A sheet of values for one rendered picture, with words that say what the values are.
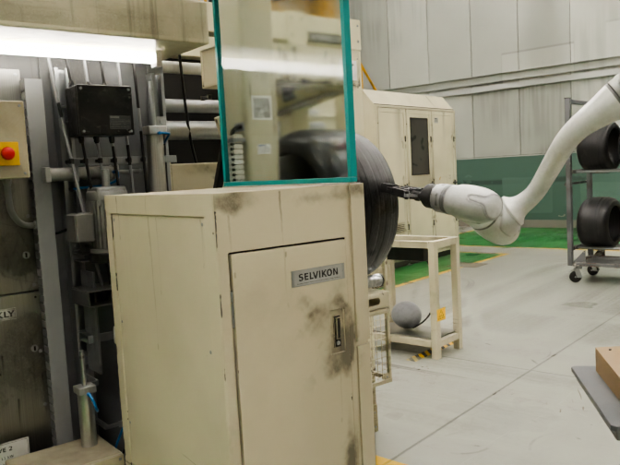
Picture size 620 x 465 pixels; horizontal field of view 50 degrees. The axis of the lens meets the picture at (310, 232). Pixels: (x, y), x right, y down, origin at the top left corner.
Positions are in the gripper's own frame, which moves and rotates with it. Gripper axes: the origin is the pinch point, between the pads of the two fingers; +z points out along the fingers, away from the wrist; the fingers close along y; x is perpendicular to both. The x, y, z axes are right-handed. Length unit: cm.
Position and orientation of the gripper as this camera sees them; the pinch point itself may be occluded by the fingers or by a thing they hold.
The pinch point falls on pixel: (389, 188)
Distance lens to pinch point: 219.1
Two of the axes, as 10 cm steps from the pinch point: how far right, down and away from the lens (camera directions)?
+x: -0.4, 9.8, 2.0
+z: -6.3, -1.8, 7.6
